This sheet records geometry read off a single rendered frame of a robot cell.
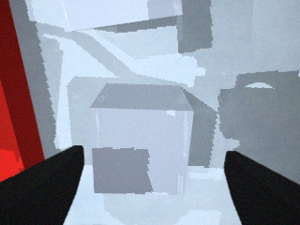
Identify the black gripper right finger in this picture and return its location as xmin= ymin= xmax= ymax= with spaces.
xmin=223 ymin=151 xmax=300 ymax=225

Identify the red tray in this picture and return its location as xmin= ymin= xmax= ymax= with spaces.
xmin=0 ymin=0 xmax=45 ymax=183

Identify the light grey steel block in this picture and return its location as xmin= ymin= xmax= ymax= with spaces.
xmin=90 ymin=83 xmax=194 ymax=195

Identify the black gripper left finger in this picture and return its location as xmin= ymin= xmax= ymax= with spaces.
xmin=0 ymin=145 xmax=84 ymax=225

